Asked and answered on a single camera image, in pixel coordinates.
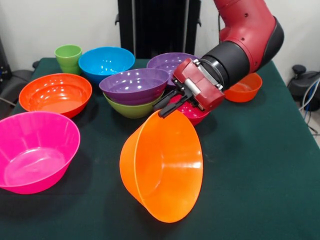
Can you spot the purple plastic bowl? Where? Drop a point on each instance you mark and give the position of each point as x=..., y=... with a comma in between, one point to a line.
x=162, y=65
x=132, y=85

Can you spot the large red-orange plastic bowl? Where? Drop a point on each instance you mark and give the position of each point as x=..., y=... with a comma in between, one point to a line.
x=55, y=95

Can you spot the green plastic cup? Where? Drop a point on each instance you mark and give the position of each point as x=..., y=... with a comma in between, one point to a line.
x=67, y=60

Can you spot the dark green tablecloth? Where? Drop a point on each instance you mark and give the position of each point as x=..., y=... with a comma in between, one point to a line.
x=250, y=175

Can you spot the green plastic bowl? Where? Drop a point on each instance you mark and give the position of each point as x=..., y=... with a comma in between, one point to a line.
x=132, y=111

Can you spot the large pink plastic bowl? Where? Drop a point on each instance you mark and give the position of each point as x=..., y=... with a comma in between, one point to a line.
x=37, y=150

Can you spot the small crimson plastic bowl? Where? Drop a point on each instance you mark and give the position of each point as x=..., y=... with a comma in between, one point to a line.
x=197, y=117

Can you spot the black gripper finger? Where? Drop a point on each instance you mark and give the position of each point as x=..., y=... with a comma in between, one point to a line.
x=163, y=102
x=172, y=108

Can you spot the small red-orange plastic bowl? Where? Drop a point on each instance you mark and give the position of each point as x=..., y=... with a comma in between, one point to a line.
x=245, y=92

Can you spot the large orange plastic bowl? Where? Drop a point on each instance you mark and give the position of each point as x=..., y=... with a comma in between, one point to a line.
x=162, y=170

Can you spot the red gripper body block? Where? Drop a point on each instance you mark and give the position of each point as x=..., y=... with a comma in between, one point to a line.
x=200, y=85

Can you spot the black chair base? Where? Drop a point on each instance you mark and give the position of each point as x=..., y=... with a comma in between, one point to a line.
x=300, y=82
x=17, y=82

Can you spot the blue plastic bowl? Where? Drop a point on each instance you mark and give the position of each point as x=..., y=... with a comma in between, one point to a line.
x=105, y=62

